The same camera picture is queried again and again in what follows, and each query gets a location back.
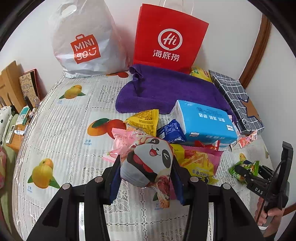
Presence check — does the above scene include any green triangular snack packet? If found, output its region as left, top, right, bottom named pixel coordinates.
left=229, top=160, right=259, bottom=184

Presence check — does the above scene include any pink lollipop candy packet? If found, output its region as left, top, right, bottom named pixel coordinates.
left=238, top=130, right=257, bottom=148

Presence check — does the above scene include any pink yellow snack bag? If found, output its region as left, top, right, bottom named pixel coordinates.
left=171, top=144, right=223, bottom=185

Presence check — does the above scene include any dark blue snack packet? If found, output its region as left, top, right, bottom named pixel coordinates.
left=157, top=119, right=187, bottom=144

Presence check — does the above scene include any panda print snack packet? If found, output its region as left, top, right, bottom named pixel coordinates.
left=120, top=136, right=174, bottom=208

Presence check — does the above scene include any small pink snack packet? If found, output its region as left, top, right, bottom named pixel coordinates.
left=103, top=128, right=138, bottom=163

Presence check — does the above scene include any yellow triangular snack packet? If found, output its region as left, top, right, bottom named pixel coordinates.
left=125, top=109, right=159, bottom=136

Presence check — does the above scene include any red candy packet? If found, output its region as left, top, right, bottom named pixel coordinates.
left=194, top=140, right=220, bottom=151

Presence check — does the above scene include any person's right hand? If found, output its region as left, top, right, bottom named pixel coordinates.
left=254, top=196, right=285, bottom=237

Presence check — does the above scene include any grey plaid folded cloth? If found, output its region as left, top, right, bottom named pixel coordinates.
left=209, top=70, right=264, bottom=135

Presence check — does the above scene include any blue tissue pack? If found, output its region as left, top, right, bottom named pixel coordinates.
left=170, top=100, right=237, bottom=145

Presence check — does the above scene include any white remote control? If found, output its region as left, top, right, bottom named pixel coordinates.
left=6, top=125, right=16, bottom=144

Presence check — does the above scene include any white teal tube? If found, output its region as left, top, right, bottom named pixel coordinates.
left=15, top=106, right=30, bottom=125

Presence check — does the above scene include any yellow chips bag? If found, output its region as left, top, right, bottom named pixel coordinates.
left=190, top=67, right=213, bottom=83

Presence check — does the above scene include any white spotted plush toy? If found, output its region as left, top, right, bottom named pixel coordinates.
left=0, top=106, right=13, bottom=147

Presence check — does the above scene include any purple towel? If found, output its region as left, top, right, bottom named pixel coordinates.
left=115, top=64, right=237, bottom=121

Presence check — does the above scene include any patterned brown book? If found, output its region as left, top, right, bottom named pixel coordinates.
left=18, top=69, right=43, bottom=108

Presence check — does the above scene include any wooden headboard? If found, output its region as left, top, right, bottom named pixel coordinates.
left=1, top=61, right=26, bottom=113

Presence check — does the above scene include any red paper shopping bag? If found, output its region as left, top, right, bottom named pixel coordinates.
left=133, top=4, right=209, bottom=74

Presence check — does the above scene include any white Miniso plastic bag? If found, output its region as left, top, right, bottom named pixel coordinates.
left=49, top=1, right=129, bottom=78

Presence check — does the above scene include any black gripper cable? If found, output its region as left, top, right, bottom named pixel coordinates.
left=255, top=159, right=287, bottom=224

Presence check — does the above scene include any brown wooden door frame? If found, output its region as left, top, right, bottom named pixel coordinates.
left=239, top=14, right=271, bottom=89

